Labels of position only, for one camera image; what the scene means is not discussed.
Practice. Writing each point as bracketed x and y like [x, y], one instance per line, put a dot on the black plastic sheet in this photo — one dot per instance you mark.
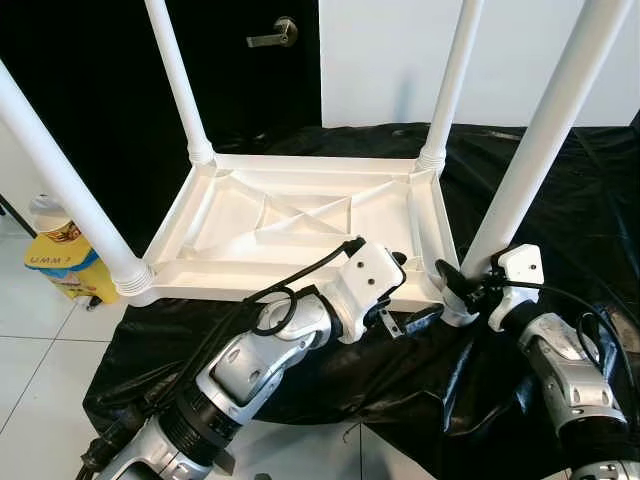
[400, 380]

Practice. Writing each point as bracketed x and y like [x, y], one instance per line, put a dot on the white plastic table top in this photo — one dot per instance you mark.
[300, 220]

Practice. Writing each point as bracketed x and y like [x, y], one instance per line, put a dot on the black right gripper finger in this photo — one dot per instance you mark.
[455, 282]

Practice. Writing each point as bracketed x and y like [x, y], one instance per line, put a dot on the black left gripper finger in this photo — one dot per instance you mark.
[397, 260]
[425, 318]

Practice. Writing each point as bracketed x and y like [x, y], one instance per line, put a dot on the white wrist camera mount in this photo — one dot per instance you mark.
[520, 270]
[365, 280]

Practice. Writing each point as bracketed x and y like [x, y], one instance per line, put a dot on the black door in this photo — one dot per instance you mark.
[100, 60]

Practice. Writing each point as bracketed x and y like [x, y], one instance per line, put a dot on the yellow box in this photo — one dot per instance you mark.
[60, 270]

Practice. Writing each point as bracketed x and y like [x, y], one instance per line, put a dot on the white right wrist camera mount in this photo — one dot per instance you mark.
[520, 270]

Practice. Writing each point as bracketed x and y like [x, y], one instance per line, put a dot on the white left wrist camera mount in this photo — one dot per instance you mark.
[365, 280]

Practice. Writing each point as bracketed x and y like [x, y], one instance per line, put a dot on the instant noodle cup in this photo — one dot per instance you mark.
[50, 215]

